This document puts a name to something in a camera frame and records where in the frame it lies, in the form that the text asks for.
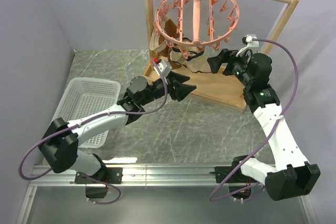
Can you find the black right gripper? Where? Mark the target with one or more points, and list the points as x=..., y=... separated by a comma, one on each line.
x=228, y=56

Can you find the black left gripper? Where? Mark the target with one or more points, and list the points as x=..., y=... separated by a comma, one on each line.
x=181, y=90

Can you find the beige underwear navy trim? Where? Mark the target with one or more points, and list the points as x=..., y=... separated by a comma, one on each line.
x=196, y=60

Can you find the pink round clip hanger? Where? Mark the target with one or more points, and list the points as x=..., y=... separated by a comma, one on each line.
x=161, y=16

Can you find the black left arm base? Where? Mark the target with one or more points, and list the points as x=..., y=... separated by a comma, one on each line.
x=110, y=175

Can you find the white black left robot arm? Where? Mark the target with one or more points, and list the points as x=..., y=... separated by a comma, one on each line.
x=62, y=139

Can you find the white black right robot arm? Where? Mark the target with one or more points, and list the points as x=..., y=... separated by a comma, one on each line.
x=278, y=163

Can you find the wooden hanger rack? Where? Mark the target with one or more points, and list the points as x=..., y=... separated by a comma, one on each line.
x=216, y=88

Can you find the brown underwear on hanger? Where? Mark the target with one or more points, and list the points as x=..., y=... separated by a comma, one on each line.
x=157, y=42

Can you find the white plastic basket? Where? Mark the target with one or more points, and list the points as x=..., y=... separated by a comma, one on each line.
x=86, y=96

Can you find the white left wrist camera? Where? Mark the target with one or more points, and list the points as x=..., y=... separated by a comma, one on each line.
x=161, y=67

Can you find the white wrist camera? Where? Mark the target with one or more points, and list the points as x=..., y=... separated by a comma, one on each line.
x=161, y=67
x=250, y=42

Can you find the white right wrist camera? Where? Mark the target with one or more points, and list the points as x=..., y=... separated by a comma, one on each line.
x=250, y=42

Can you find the aluminium mounting rail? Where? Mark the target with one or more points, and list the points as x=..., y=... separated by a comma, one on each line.
x=147, y=175

